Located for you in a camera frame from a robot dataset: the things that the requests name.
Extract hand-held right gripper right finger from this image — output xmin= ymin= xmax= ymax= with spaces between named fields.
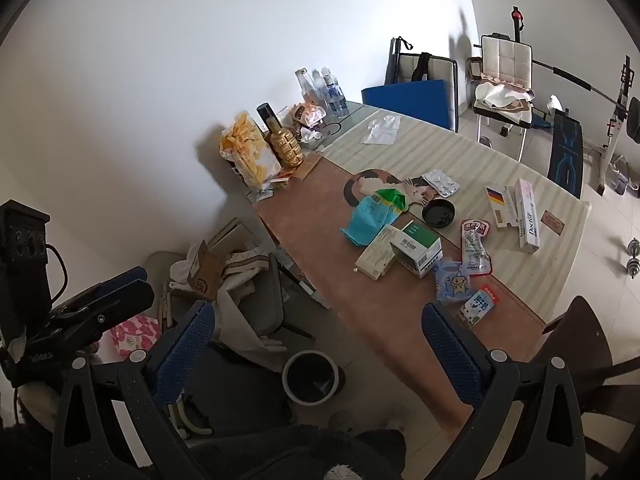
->
xmin=421 ymin=302 xmax=587 ymax=480

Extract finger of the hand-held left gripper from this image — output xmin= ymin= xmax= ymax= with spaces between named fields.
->
xmin=49 ymin=277 xmax=156 ymax=343
xmin=75 ymin=266 xmax=149 ymax=306

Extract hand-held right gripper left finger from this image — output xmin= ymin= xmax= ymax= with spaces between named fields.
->
xmin=50 ymin=300 xmax=217 ymax=476

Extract round grey trash bin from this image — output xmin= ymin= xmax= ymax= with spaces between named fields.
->
xmin=281 ymin=350 xmax=346 ymax=405

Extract pink patterned packet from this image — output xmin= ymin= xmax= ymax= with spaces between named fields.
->
xmin=110 ymin=315 xmax=162 ymax=360

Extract small blue milk carton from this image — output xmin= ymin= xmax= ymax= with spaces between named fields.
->
xmin=457 ymin=287 xmax=501 ymax=330

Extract blue cartoon packet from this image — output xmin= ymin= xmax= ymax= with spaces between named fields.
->
xmin=432 ymin=258 xmax=474 ymax=304

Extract brown cardboard box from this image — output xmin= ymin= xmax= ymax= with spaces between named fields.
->
xmin=186 ymin=240 xmax=227 ymax=302

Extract grey chair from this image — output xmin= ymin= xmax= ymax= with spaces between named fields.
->
xmin=145 ymin=230 xmax=317 ymax=357

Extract cream clothes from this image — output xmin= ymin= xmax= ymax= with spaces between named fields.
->
xmin=169 ymin=246 xmax=290 ymax=357

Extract clear printed wrapper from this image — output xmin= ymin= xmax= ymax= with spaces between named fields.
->
xmin=460 ymin=235 xmax=494 ymax=276

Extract white box with green top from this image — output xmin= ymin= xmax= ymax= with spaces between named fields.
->
xmin=388 ymin=220 xmax=444 ymax=279

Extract cream carton box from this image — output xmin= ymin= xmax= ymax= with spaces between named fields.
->
xmin=355 ymin=225 xmax=407 ymax=280

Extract red and white packet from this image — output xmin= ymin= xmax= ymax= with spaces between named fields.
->
xmin=459 ymin=217 xmax=494 ymax=241

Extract black round bowl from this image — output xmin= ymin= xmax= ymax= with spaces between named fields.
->
xmin=421 ymin=198 xmax=456 ymax=229

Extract teal plastic bag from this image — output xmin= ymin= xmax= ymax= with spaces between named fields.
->
xmin=339 ymin=202 xmax=402 ymax=247

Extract white box with flag print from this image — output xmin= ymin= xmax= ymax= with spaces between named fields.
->
xmin=486 ymin=184 xmax=521 ymax=229

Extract long white toothpaste box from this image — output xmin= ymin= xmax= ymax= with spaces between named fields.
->
xmin=514 ymin=178 xmax=542 ymax=253

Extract green snack packet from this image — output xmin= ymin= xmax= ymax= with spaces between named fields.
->
xmin=367 ymin=188 xmax=411 ymax=217

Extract small brown card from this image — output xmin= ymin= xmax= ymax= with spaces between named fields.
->
xmin=540 ymin=208 xmax=564 ymax=234

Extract silver blister pack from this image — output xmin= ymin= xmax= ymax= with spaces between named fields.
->
xmin=421 ymin=168 xmax=460 ymax=198

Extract yellow snack bag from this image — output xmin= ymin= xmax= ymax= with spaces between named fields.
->
xmin=219 ymin=111 xmax=284 ymax=192

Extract brown desk mat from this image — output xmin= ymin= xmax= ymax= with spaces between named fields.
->
xmin=254 ymin=155 xmax=549 ymax=453

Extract cat-shaped mat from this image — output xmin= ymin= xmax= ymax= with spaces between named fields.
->
xmin=343 ymin=168 xmax=437 ymax=209

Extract striped tablecloth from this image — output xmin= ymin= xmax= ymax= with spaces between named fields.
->
xmin=320 ymin=104 xmax=592 ymax=322

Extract metal dumbbell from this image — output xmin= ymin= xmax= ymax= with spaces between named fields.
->
xmin=624 ymin=239 xmax=640 ymax=279

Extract gold grenade-shaped bottle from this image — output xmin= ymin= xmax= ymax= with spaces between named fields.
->
xmin=256 ymin=102 xmax=305 ymax=169

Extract brown paper card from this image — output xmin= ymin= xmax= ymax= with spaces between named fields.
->
xmin=292 ymin=152 xmax=324 ymax=181

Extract black weight bench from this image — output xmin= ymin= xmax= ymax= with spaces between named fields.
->
xmin=530 ymin=109 xmax=585 ymax=200

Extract clear plastic bag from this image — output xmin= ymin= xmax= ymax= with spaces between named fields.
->
xmin=362 ymin=114 xmax=403 ymax=145

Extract printed paper food wrapper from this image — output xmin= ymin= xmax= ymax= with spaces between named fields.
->
xmin=291 ymin=102 xmax=329 ymax=129

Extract beige cloth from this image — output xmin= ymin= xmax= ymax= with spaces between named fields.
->
xmin=473 ymin=77 xmax=536 ymax=112

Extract clear glass bottle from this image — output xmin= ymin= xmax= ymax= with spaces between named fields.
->
xmin=295 ymin=67 xmax=314 ymax=107

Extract clear plastic bottle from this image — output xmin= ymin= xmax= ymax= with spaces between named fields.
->
xmin=311 ymin=70 xmax=331 ymax=111

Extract blue label water bottle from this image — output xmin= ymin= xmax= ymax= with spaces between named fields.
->
xmin=322 ymin=67 xmax=349 ymax=117

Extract white barbell rack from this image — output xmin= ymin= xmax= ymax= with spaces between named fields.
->
xmin=594 ymin=54 xmax=640 ymax=197

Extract white padded chair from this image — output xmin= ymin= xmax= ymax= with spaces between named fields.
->
xmin=472 ymin=33 xmax=537 ymax=162

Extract black barbell bar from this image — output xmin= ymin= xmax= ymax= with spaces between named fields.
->
xmin=532 ymin=59 xmax=627 ymax=107

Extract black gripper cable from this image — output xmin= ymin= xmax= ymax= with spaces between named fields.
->
xmin=46 ymin=243 xmax=69 ymax=307

